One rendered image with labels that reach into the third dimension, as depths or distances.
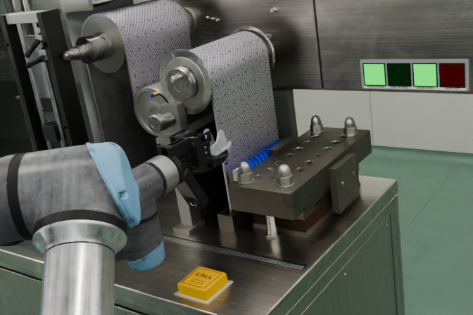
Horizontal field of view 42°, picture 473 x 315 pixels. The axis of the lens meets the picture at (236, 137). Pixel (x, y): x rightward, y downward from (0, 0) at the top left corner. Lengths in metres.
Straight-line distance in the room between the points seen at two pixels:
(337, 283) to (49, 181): 0.76
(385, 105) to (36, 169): 3.49
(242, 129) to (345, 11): 0.37
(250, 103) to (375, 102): 2.76
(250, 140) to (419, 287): 1.54
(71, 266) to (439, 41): 0.96
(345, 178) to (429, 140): 2.72
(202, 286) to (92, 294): 0.47
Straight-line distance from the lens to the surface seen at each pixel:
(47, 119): 1.60
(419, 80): 1.44
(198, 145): 1.25
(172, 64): 1.36
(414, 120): 4.10
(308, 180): 1.31
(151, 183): 1.16
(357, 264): 1.45
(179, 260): 1.34
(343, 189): 1.42
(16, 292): 1.72
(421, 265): 2.98
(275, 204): 1.28
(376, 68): 1.47
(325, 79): 1.55
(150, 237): 1.18
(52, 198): 0.78
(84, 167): 0.79
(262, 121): 1.50
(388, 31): 1.45
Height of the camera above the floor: 1.54
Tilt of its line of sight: 18 degrees down
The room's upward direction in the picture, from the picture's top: 9 degrees counter-clockwise
